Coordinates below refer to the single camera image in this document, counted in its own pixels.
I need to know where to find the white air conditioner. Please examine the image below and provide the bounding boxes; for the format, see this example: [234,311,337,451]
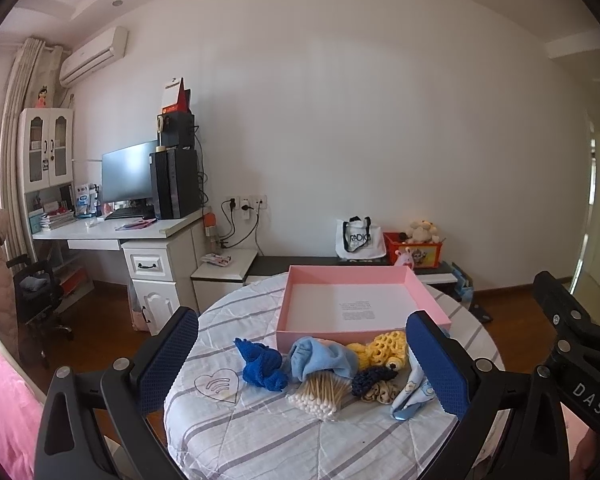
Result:
[59,26,129,88]

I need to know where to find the black office chair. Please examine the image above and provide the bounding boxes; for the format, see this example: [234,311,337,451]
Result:
[7,255,73,367]

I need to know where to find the beige satin scrunchie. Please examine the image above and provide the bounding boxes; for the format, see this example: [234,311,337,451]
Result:
[361,380,399,405]

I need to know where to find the pink bedding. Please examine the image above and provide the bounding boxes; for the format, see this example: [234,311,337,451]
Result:
[0,353,42,479]

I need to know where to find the striped quilted table cover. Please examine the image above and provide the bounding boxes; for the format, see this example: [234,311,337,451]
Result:
[163,270,500,479]

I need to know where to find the light blue fleece hat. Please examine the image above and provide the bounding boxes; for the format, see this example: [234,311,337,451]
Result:
[288,337,358,382]

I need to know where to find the white glass door cabinet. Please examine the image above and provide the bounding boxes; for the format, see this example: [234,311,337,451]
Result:
[18,107,73,194]

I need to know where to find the bag of cotton swabs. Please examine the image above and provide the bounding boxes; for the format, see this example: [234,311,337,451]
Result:
[287,370,351,420]

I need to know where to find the low black white bench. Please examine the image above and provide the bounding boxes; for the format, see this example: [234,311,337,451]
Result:
[189,247,461,314]

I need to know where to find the blue cartoon baby garment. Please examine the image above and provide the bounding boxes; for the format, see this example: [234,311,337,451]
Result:
[391,352,436,422]

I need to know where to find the navy blue scrunchie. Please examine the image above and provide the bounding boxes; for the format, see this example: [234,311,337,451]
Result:
[351,365,398,399]

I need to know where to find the pink shallow cardboard box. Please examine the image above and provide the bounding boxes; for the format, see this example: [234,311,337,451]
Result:
[276,266,451,353]

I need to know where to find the white tote bag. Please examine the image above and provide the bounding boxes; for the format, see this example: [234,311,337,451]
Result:
[335,216,387,261]

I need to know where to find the yellow crocheted toy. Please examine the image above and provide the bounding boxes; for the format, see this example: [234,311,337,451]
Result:
[346,330,408,372]

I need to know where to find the wall power outlets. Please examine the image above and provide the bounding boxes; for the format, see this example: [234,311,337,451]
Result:
[226,195,268,221]

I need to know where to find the black computer tower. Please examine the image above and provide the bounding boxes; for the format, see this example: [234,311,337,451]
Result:
[149,148,201,220]

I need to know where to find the black speaker box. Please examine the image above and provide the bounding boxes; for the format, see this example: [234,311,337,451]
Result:
[157,112,195,148]

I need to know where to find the cream plush sheep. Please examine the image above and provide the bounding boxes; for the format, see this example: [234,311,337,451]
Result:
[405,220,440,244]

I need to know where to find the pink plush bunny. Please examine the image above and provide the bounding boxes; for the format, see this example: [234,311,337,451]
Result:
[394,247,415,269]

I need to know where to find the dark blue knitted cloth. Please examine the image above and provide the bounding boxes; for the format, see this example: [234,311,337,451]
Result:
[234,338,288,392]

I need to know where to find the beige curtain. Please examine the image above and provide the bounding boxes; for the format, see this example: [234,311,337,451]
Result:
[0,37,64,258]

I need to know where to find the red toy storage box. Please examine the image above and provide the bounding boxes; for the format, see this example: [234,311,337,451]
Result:
[384,232,442,269]

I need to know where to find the white desk with drawers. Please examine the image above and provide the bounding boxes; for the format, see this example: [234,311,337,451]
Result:
[33,209,206,335]

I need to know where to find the black computer monitor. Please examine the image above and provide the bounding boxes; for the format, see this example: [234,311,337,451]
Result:
[100,141,157,203]

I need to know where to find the red white paper boxes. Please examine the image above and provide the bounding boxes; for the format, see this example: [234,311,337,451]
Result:
[161,78,189,114]

